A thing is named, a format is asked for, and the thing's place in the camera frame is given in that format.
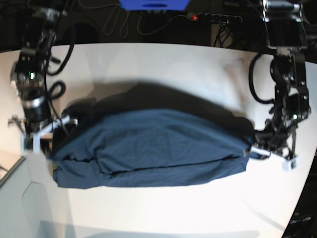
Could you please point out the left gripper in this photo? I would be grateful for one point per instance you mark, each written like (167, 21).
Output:
(274, 139)

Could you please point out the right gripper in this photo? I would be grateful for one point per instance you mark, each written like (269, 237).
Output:
(28, 130)

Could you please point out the dark blue t-shirt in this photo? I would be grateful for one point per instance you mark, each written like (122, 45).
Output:
(149, 136)

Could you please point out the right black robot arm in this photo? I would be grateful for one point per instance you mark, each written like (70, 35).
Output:
(35, 62)

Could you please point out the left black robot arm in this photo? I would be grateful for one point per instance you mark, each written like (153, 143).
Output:
(286, 37)

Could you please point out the black power strip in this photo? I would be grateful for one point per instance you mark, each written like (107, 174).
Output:
(214, 18)

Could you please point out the blue box overhead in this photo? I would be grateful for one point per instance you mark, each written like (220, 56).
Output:
(142, 5)

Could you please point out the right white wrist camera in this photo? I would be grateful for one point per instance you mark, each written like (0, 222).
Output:
(31, 142)

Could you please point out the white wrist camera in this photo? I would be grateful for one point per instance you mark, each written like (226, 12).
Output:
(31, 142)
(290, 164)

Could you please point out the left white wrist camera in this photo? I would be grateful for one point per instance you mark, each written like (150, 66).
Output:
(290, 164)

